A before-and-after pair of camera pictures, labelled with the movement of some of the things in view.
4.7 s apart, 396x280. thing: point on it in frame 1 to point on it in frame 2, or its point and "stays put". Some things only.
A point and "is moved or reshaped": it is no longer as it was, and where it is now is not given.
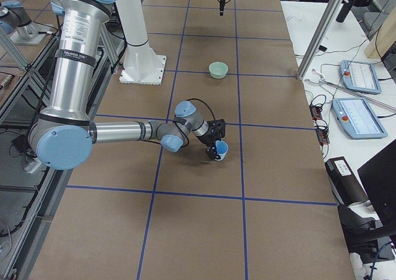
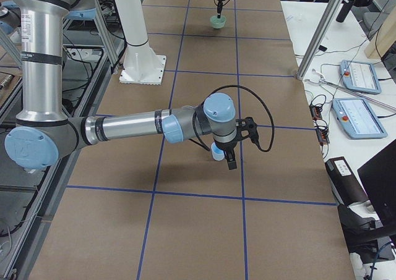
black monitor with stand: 374,241 stays put
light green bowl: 218,70 to 218,23
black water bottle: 344,10 stays put
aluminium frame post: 325,28 stays put
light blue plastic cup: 222,148 is moved or reshaped
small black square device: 322,48 stays put
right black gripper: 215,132 to 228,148
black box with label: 347,189 stays put
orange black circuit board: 322,131 stays put
